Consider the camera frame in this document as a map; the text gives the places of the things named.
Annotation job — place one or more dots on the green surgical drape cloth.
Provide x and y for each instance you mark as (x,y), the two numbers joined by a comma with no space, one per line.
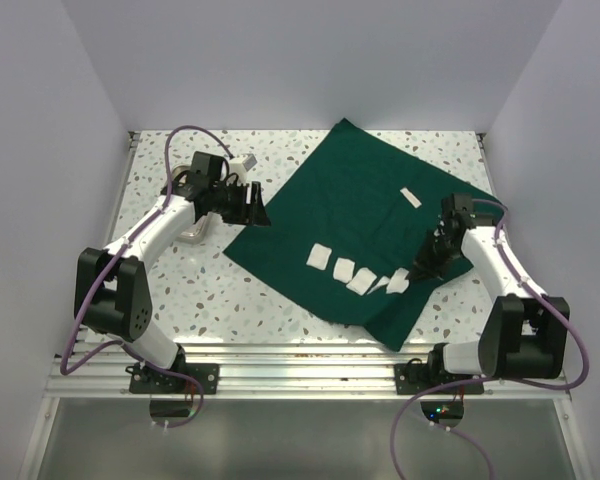
(346,196)

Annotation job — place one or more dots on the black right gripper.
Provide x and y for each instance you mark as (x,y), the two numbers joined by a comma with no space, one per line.
(423,268)

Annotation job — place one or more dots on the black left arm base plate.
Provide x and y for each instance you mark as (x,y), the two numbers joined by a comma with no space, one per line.
(197,377)

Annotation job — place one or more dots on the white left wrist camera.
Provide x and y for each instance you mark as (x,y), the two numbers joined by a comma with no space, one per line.
(242,164)

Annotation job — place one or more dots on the stainless steel instrument tray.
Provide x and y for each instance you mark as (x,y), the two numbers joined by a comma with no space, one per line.
(196,230)

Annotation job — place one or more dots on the white indicator strip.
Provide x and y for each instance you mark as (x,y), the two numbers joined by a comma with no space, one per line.
(410,197)

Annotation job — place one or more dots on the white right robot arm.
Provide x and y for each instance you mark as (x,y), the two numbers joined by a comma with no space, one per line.
(524,336)

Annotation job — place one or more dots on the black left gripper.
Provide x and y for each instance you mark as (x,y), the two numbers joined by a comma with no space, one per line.
(253,213)

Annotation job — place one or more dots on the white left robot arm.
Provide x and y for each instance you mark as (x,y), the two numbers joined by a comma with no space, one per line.
(112,294)

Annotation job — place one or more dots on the white gauze pad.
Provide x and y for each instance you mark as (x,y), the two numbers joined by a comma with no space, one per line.
(382,282)
(361,281)
(399,282)
(343,270)
(319,257)

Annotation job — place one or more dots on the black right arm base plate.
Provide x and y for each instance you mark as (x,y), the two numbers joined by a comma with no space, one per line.
(414,377)

